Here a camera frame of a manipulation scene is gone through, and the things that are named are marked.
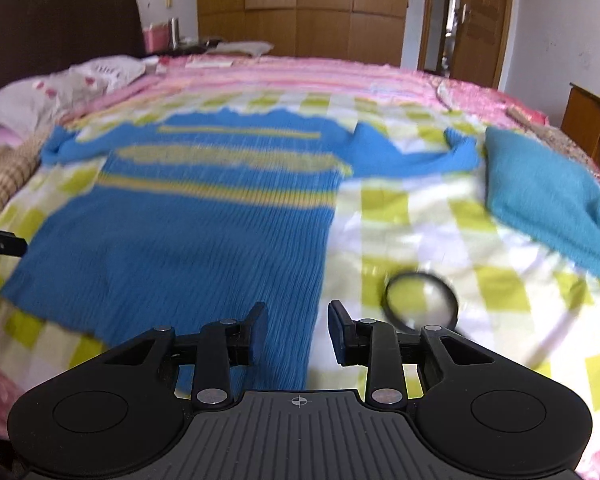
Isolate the blue striped knit sweater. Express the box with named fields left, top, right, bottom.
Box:
left=1, top=110, right=479, bottom=390

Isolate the beige brown striped sweater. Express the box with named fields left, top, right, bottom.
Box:
left=0, top=130, right=50, bottom=213

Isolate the pink pillow sheet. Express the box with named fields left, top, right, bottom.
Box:
left=0, top=71, right=161, bottom=149

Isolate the grey dotted pillow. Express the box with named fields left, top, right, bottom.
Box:
left=0, top=55, right=146, bottom=139

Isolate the dark wooden headboard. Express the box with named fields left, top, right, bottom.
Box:
left=0, top=0, right=145, bottom=89

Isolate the teal folded knit garment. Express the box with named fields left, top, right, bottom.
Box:
left=486, top=127, right=600, bottom=278

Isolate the pink storage box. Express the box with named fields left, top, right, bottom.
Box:
left=143, top=22, right=171, bottom=54

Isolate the pink striped bedspread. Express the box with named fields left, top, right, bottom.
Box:
left=0, top=54, right=600, bottom=480

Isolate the white flat box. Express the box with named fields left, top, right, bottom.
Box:
left=185, top=56, right=234, bottom=70

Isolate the steel thermos bottle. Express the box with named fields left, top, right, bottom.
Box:
left=169, top=18, right=180, bottom=51

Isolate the grey cloth on nightstand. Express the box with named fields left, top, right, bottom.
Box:
left=208, top=41, right=274, bottom=58

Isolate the wooden side cabinet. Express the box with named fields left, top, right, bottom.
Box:
left=560, top=84, right=600, bottom=168

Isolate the wooden wardrobe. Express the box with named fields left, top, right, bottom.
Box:
left=197, top=0, right=408, bottom=66

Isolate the wooden door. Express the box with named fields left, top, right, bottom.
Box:
left=450, top=0, right=513, bottom=89

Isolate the black ring lens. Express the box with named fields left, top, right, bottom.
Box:
left=380, top=270, right=460, bottom=333

